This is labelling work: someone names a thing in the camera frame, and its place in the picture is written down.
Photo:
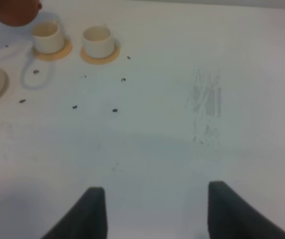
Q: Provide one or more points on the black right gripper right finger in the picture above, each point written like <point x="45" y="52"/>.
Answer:
<point x="231" y="217"/>

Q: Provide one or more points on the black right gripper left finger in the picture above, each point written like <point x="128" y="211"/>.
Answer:
<point x="87" y="219"/>

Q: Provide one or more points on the brown clay teapot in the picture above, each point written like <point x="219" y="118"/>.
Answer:
<point x="19" y="12"/>

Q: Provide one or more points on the right orange coaster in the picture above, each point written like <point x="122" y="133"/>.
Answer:
<point x="100" y="61"/>

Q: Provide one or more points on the orange coaster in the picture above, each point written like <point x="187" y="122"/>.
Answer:
<point x="67" y="48"/>
<point x="100" y="61"/>

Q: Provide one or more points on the left orange coaster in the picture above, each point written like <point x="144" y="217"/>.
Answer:
<point x="67" y="48"/>

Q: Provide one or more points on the right white teacup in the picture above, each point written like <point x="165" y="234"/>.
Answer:
<point x="98" y="41"/>

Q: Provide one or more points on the white teacup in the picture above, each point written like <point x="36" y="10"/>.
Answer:
<point x="48" y="37"/>
<point x="98" y="41"/>

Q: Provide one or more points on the left white teacup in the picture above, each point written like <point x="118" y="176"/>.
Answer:
<point x="48" y="37"/>

